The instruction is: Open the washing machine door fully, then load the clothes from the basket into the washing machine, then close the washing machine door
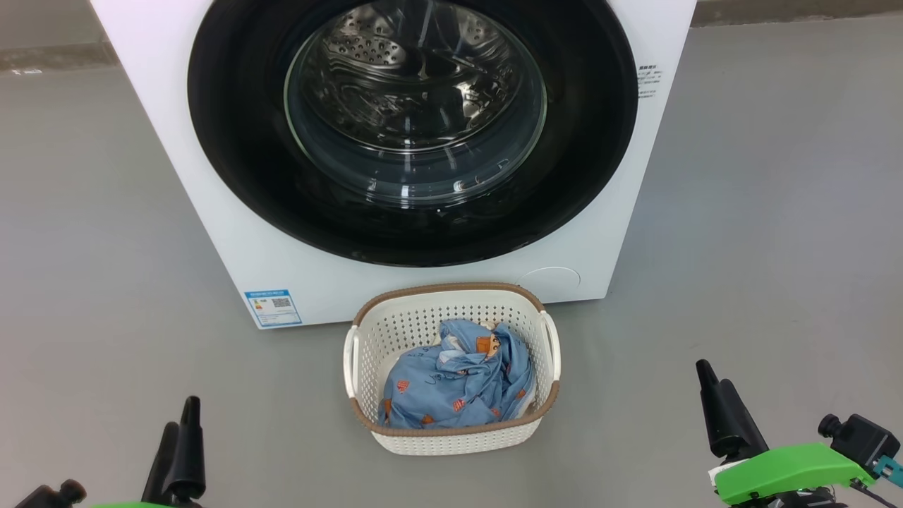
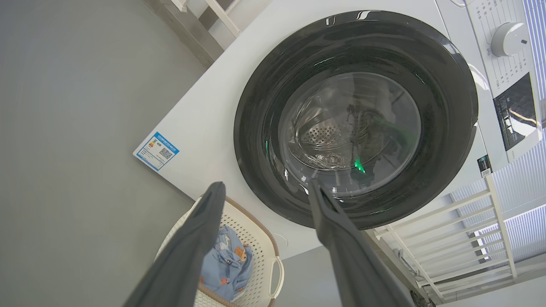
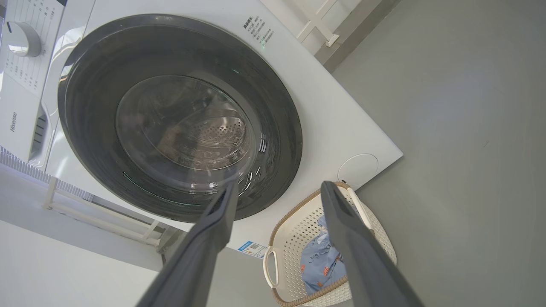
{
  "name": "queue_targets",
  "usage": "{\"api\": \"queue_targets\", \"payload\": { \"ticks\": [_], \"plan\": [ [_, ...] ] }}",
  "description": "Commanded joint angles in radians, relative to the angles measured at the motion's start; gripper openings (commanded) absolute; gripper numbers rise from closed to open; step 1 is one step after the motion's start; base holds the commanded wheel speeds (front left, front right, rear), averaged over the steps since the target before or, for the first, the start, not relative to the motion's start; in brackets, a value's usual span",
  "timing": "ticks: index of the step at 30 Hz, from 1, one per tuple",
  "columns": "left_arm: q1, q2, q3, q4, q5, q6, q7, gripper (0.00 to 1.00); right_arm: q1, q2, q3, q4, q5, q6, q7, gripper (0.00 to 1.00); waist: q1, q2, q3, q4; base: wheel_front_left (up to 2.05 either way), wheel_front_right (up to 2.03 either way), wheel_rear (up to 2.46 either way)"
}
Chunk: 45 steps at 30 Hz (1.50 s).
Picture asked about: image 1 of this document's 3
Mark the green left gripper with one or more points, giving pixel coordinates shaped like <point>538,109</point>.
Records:
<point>134,505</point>

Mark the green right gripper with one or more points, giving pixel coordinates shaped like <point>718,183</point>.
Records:
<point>783,473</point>

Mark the blue patterned cloth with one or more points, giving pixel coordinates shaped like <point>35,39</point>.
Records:
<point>437,395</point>

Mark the black-rimmed glass washer door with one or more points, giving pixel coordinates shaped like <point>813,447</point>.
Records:
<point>233,141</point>

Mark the white front-load washing machine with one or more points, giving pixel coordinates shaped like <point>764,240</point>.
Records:
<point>211,233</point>

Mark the blue energy label sticker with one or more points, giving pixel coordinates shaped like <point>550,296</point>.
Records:
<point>273,308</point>

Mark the round white filter cover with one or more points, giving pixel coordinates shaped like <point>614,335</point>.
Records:
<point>550,282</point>

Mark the cream perforated laundry basket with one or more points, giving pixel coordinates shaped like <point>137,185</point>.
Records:
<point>395,331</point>

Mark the small printed text sticker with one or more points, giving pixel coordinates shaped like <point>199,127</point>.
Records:
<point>649,80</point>

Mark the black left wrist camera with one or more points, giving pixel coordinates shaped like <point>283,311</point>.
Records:
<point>53,495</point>

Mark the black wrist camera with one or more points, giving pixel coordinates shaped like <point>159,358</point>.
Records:
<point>53,495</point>
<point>864,439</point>

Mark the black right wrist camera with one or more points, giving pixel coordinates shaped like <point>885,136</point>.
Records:
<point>864,439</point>

